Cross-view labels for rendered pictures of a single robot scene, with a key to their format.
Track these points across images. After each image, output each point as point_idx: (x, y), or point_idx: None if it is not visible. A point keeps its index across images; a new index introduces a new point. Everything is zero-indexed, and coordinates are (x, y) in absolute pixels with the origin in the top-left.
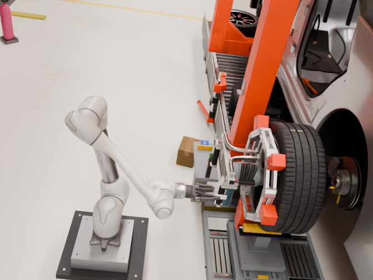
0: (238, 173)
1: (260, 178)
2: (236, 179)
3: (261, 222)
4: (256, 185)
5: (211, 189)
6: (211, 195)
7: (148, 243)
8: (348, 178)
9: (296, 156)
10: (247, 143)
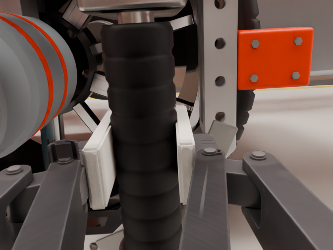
0: (1, 40)
1: (67, 45)
2: None
3: (307, 75)
4: (72, 94)
5: (79, 178)
6: (216, 167)
7: None
8: (111, 24)
9: None
10: None
